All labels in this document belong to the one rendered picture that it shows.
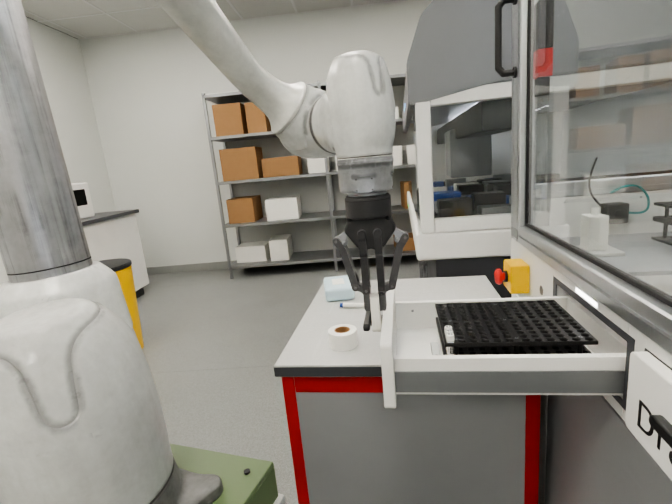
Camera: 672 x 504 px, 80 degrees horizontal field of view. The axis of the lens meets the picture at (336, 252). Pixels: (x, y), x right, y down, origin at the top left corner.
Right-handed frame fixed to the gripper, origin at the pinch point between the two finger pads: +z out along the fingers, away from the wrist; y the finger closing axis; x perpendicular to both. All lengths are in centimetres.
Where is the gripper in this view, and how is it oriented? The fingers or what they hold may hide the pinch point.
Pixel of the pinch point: (375, 310)
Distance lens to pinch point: 71.0
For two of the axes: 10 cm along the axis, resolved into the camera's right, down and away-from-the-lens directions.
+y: 9.8, -0.5, -1.7
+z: 0.9, 9.7, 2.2
